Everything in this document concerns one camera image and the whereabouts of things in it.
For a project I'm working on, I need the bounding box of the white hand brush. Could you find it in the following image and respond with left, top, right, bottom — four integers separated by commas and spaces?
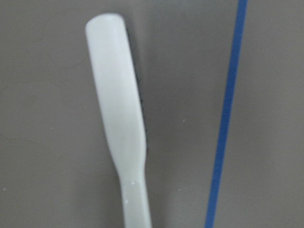
85, 13, 152, 228

